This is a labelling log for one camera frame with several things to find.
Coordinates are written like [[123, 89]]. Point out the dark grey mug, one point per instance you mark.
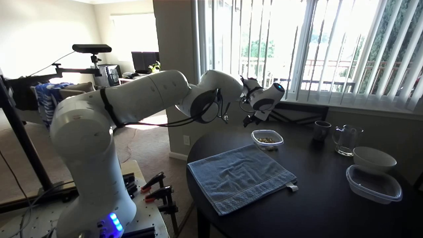
[[321, 130]]

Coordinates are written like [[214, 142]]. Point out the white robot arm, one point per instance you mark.
[[82, 134]]

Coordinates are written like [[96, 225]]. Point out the yellow wrapped candies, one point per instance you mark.
[[266, 140]]

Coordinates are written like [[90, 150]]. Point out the orange handled clamp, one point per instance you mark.
[[168, 205], [157, 179]]

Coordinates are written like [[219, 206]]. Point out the black camera stand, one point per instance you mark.
[[20, 105]]

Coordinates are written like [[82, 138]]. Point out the white vertical blinds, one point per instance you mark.
[[358, 53]]

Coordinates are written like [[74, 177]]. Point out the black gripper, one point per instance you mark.
[[262, 101]]

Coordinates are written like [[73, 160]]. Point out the round black table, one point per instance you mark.
[[324, 206]]

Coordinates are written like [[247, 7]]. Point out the clear glass pitcher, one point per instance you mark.
[[345, 139]]

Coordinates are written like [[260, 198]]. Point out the black stereo camera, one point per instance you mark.
[[91, 48]]

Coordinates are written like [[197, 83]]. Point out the clear plastic candy bowl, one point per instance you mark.
[[272, 134]]

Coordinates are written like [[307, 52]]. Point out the white ceramic bowl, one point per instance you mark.
[[373, 160]]

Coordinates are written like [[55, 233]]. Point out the empty clear plastic container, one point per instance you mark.
[[377, 188]]

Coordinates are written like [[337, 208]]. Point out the blue towel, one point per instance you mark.
[[234, 179]]

